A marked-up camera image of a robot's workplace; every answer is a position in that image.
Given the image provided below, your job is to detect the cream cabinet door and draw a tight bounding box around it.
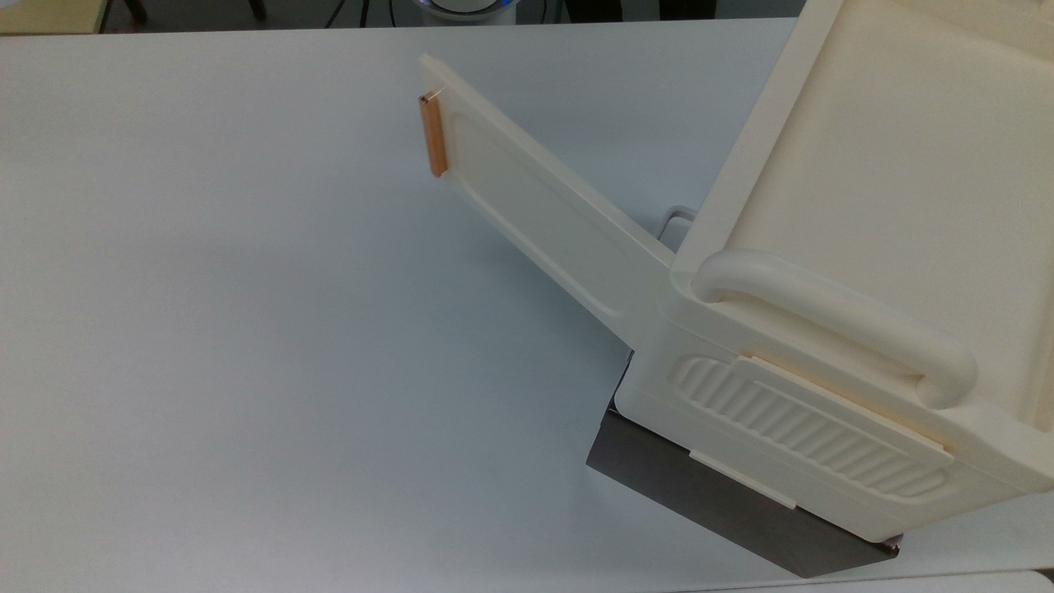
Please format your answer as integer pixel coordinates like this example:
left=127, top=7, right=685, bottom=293
left=417, top=54, right=678, bottom=351

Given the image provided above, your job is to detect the orange door handle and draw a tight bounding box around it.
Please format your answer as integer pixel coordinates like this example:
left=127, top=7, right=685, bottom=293
left=418, top=92, right=450, bottom=179

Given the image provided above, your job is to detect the white and blue robot base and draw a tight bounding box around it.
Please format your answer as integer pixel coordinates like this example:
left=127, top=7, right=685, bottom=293
left=410, top=0, right=521, bottom=26

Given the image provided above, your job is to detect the cream plastic storage cabinet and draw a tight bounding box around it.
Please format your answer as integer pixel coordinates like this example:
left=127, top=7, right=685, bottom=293
left=613, top=0, right=1054, bottom=544

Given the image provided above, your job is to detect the yellow table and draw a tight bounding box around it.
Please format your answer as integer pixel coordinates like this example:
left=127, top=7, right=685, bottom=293
left=0, top=0, right=113, bottom=35

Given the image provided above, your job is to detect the cream carry handle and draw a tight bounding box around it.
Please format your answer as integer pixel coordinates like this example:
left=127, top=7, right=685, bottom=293
left=690, top=250, right=979, bottom=410

